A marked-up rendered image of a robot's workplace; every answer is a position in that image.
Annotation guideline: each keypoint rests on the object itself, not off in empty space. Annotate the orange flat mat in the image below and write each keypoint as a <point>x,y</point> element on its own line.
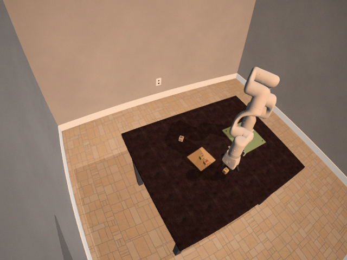
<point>194,158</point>

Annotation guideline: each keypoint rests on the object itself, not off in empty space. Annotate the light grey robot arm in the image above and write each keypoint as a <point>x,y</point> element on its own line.
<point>258,86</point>

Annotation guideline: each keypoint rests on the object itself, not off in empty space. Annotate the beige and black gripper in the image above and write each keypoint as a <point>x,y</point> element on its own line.
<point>230,162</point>

